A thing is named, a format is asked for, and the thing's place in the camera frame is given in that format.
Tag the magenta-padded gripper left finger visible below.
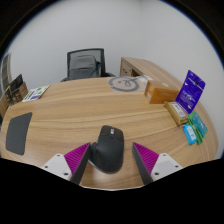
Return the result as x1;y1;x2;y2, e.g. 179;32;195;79
41;142;92;186

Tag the orange cardboard box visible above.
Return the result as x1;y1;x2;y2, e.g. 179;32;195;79
143;79;181;105

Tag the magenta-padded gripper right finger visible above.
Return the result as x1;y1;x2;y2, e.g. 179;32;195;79
132;142;184;186

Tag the black mesh office chair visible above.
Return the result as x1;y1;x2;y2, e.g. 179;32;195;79
60;48;116;83

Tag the dark grey mouse pad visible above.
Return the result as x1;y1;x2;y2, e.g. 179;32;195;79
5;111;34;156

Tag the green wipes packet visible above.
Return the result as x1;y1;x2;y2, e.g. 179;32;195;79
186;111;209;146

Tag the tan flat box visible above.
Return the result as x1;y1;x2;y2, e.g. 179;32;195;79
163;100;189;126

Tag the large brown cardboard box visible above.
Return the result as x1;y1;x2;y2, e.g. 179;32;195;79
9;82;30;106

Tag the blue wipes packet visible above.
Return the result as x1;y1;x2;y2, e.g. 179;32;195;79
182;123;198;146

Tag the black cardboard box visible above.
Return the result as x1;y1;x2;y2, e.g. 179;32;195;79
8;73;25;93

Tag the purple printed card package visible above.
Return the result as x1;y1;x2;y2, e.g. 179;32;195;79
174;69;207;115

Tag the clear plastic bag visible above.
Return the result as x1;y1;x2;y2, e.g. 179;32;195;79
134;74;154;83

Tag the grey backpack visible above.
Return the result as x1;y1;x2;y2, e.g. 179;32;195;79
68;55;102;80

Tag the black computer mouse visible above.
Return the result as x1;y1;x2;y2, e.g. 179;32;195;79
88;124;125;174

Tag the wooden side desk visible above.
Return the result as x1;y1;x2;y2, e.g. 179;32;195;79
119;56;183;90

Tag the round grey printed disc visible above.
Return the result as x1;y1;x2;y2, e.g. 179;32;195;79
108;76;140;93

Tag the wooden shelf unit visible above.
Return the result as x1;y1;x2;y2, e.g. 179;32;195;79
0;53;13;91

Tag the white sheet with coloured shapes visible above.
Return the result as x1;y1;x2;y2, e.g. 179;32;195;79
21;84;51;103

